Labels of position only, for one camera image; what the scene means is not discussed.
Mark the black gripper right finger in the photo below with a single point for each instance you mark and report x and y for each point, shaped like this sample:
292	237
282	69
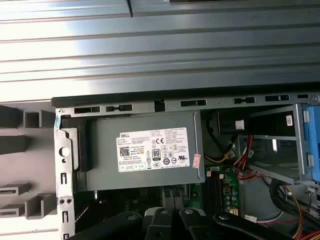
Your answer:
200	230

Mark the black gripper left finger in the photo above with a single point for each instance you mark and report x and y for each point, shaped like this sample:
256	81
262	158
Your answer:
160	225

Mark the metal socket cover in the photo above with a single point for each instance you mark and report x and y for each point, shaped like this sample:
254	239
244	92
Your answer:
167	198

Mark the black RAM slot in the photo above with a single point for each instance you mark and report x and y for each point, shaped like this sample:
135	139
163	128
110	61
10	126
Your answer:
212	192
221	192
217	192
208	192

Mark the green motherboard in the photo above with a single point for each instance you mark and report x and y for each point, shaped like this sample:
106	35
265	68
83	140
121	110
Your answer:
229	178

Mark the grey power supply unit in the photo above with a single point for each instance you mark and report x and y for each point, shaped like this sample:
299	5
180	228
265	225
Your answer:
105	155

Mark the open black PC case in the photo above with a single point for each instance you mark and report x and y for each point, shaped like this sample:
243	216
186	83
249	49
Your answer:
65	162

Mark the grey metal drive cage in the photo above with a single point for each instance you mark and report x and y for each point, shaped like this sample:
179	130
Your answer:
301	150

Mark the grey plastic parts rack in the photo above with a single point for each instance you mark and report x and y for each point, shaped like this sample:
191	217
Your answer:
40	150

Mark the blue plastic drive latch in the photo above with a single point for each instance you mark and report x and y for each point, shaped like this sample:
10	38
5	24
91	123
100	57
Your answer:
313	140

